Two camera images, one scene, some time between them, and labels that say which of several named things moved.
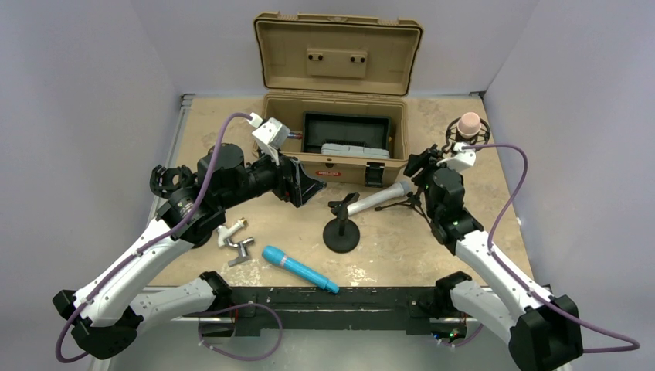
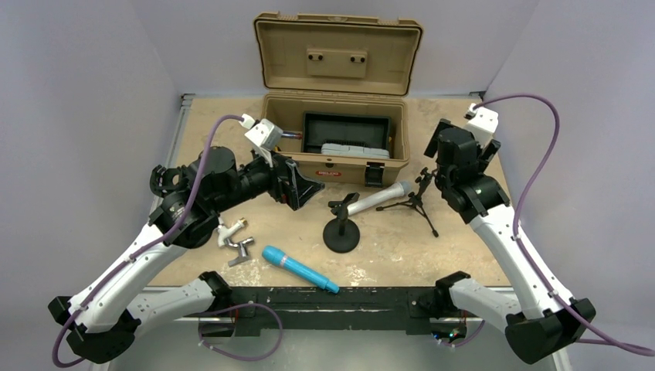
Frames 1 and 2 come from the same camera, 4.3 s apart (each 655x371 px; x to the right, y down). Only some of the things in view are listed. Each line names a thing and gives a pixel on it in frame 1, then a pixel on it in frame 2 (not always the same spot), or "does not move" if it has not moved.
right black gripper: x=416 y=161 to x=483 y=158
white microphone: x=402 y=189 does not move
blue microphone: x=277 y=256 does not move
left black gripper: x=300 y=186 does not move
